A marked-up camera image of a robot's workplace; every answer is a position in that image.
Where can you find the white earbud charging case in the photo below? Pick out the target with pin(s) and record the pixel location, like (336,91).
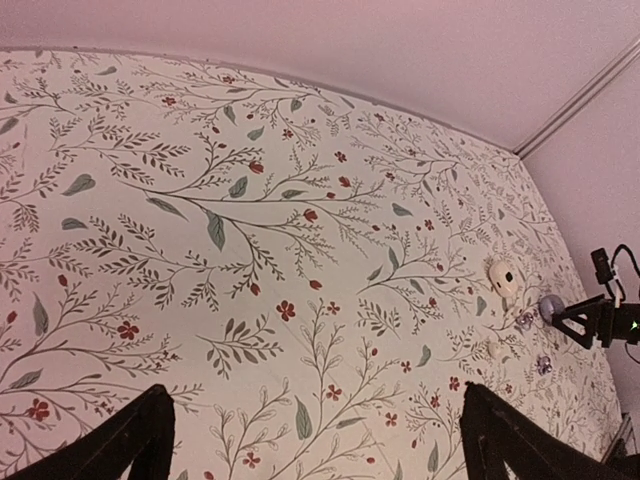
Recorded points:
(502,278)

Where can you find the floral patterned table mat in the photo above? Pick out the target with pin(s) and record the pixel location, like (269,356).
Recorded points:
(305,272)

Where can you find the purple earbud charging case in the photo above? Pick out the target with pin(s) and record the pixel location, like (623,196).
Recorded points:
(549,306)

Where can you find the right aluminium corner post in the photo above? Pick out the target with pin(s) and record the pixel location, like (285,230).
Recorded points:
(594,87)

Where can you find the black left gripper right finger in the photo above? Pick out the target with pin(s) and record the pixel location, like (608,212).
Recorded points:
(496,438)

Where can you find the white earbud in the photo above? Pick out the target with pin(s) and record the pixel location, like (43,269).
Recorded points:
(497,350)
(511,305)

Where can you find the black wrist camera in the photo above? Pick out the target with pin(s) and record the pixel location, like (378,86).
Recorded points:
(603,270)

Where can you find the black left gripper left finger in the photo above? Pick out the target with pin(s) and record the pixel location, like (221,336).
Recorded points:
(138,439)

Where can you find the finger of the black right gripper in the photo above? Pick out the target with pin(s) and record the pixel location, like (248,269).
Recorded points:
(588,321)

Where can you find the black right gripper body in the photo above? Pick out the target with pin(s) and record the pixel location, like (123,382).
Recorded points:
(625,324)

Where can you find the purple earbud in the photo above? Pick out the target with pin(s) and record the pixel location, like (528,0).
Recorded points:
(524,321)
(544,365)

